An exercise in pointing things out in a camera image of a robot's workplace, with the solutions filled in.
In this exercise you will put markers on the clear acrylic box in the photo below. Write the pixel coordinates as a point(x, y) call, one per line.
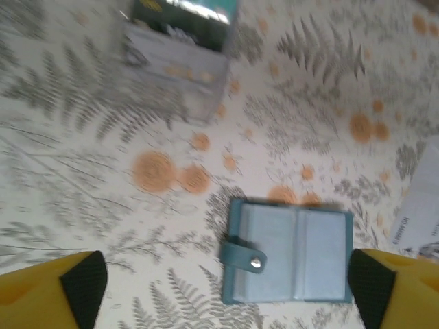
point(192, 96)

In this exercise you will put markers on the white numbered card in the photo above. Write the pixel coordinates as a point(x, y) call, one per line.
point(422, 192)

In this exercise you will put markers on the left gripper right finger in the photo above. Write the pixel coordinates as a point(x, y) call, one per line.
point(411, 298)

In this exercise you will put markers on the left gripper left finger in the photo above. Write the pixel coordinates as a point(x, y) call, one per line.
point(34, 301)

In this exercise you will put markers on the teal leather card holder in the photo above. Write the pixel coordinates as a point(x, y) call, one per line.
point(322, 253)

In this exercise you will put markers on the floral table cover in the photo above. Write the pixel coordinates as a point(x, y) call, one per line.
point(68, 154)

